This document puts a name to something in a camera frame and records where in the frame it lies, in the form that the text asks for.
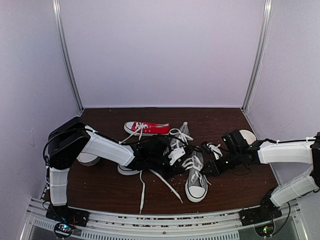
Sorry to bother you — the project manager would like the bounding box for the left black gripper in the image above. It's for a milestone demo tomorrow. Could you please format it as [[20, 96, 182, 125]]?
[[148, 154, 186, 180]]

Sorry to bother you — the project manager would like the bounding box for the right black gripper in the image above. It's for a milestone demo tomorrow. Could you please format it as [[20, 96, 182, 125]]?
[[200, 149, 242, 177]]

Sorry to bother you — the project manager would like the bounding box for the grey sneaker with laces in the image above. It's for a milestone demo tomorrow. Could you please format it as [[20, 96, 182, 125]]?
[[169, 121, 194, 150]]

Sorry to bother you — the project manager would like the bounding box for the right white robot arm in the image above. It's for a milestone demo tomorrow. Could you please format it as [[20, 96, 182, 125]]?
[[201, 129, 320, 221]]

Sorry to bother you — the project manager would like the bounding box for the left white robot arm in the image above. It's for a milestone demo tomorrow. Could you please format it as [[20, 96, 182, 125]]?
[[42, 116, 188, 222]]

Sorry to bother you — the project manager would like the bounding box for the back red sneaker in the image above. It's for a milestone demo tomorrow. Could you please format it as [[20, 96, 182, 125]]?
[[121, 121, 171, 143]]

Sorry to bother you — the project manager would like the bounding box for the white fluted bowl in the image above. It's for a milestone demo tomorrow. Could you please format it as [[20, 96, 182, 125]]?
[[76, 153, 101, 167]]

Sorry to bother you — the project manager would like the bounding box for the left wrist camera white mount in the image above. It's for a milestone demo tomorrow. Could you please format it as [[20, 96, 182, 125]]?
[[168, 147, 186, 166]]

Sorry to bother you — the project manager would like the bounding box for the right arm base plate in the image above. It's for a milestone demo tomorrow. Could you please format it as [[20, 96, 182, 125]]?
[[239, 205, 282, 226]]

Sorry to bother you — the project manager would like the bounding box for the front aluminium rail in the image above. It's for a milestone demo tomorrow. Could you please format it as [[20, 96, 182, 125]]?
[[19, 197, 308, 240]]

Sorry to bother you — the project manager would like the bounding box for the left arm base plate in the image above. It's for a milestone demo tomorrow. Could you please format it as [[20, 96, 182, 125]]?
[[45, 207, 90, 227]]

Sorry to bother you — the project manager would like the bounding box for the right aluminium frame post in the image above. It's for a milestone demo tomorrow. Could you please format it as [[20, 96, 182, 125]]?
[[241, 0, 274, 113]]

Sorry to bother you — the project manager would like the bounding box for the aluminium frame post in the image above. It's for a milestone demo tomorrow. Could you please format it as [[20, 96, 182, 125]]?
[[241, 0, 274, 113], [52, 0, 84, 113]]

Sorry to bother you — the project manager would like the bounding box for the left aluminium frame post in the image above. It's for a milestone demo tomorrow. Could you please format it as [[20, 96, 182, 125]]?
[[52, 0, 84, 113]]

